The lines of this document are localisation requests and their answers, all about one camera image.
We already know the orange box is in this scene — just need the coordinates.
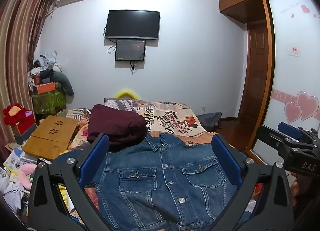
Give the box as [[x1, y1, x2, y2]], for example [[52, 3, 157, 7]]
[[33, 82, 57, 95]]

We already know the printed blanket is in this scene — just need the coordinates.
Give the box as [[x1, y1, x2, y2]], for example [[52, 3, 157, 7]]
[[56, 98, 242, 161]]

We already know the folded maroon cloth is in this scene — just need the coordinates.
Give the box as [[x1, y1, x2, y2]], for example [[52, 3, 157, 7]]
[[87, 104, 148, 147]]

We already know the dark bag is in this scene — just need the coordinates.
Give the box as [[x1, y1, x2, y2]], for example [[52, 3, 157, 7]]
[[196, 111, 223, 132]]

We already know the red plush flower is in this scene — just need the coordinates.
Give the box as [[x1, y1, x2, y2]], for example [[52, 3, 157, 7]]
[[3, 103, 36, 131]]

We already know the brown wooden room door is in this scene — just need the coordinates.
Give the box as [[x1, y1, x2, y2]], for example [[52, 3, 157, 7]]
[[246, 20, 270, 133]]

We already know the pink plush toy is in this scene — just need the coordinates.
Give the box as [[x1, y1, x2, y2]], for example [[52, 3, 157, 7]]
[[17, 163, 38, 189]]

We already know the wall-mounted black television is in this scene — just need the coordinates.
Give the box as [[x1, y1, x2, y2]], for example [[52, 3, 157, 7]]
[[104, 10, 161, 40]]

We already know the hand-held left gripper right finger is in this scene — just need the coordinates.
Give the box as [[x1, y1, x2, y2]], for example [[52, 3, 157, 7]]
[[211, 134, 294, 231]]

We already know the grey green plush pillow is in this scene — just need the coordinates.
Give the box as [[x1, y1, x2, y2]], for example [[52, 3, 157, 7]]
[[51, 72, 74, 97]]

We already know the pile of papers and books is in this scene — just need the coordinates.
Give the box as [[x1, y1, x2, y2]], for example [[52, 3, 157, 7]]
[[0, 143, 39, 211]]

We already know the small black wall monitor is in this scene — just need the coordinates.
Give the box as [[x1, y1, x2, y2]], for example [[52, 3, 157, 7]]
[[115, 40, 146, 62]]

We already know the yellow printed cloth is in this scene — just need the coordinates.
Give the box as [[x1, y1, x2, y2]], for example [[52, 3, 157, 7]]
[[58, 183, 72, 211]]

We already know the blue denim jacket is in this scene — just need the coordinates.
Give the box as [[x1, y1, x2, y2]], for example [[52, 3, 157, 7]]
[[94, 132, 247, 231]]

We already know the wooden lap desk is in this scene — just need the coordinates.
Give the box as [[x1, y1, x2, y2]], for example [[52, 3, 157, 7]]
[[22, 115, 79, 161]]

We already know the grey box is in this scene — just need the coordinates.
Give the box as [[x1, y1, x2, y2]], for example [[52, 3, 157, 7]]
[[14, 123, 38, 144]]

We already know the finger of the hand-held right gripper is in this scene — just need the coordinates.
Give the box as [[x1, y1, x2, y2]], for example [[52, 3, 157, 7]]
[[278, 122, 304, 142], [255, 125, 288, 158]]

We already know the pile of clutter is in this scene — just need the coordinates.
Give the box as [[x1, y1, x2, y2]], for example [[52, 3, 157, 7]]
[[28, 50, 63, 84]]

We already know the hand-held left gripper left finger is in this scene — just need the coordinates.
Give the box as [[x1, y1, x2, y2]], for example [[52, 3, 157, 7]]
[[27, 133, 113, 231]]

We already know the striped brown curtain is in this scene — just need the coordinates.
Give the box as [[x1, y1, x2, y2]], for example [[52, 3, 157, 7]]
[[0, 0, 58, 151]]

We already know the yellow plastic object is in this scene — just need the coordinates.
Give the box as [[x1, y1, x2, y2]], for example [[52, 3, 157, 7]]
[[113, 89, 138, 100]]

